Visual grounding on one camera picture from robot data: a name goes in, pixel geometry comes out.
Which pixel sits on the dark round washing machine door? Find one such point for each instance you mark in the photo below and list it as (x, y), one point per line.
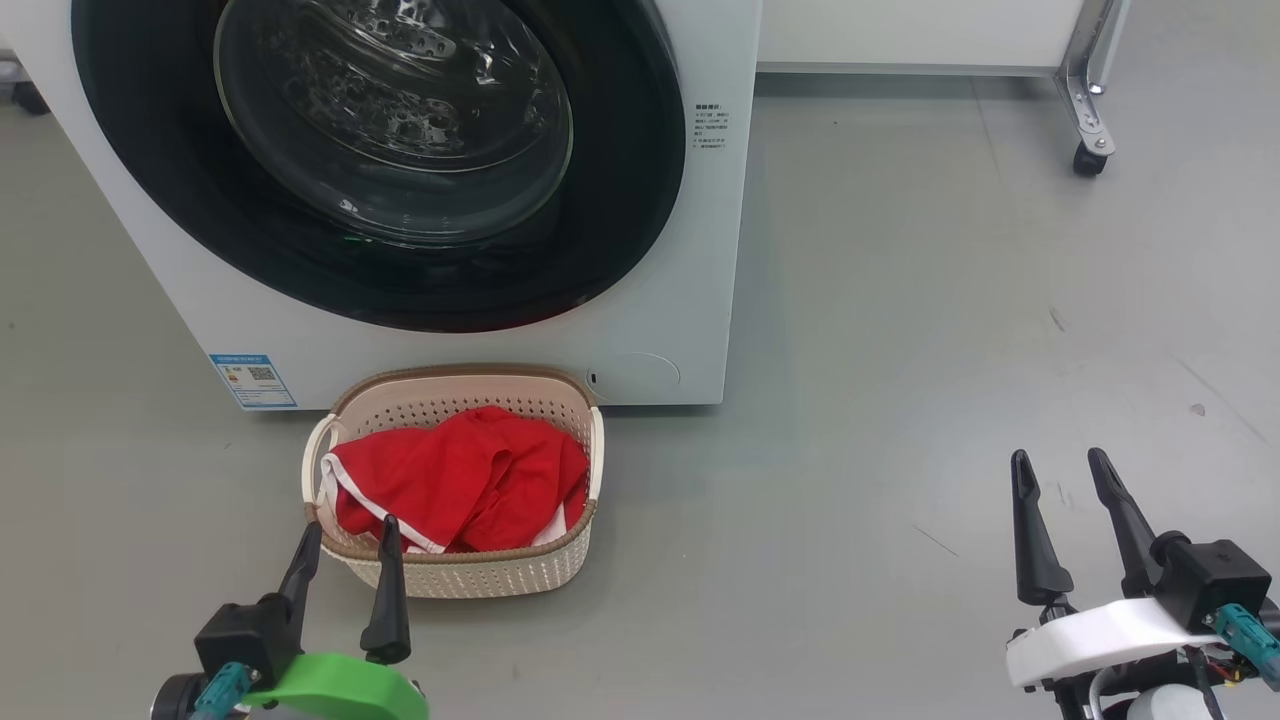
(620, 200)

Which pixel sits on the beige perforated laundry basket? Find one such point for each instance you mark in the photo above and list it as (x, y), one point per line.
(470, 575)

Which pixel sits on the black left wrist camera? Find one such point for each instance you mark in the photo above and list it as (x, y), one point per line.
(240, 635)

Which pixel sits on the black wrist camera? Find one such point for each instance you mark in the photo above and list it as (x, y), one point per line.
(1215, 580)
(240, 635)

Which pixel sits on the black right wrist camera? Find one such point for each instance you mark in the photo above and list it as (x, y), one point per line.
(1215, 580)

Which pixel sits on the red garment with white band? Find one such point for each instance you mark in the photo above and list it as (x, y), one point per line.
(520, 470)

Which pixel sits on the small black text sticker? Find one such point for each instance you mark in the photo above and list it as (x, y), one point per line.
(711, 130)

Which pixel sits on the white washing machine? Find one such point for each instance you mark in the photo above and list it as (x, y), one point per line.
(700, 250)

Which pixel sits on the blue energy label sticker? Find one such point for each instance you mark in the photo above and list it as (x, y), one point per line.
(254, 380)

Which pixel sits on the dark caster wheel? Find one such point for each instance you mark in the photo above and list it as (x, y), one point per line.
(25, 95)

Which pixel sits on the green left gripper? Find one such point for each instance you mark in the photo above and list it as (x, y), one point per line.
(340, 690)

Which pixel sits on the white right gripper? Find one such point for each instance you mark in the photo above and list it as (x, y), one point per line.
(1090, 635)

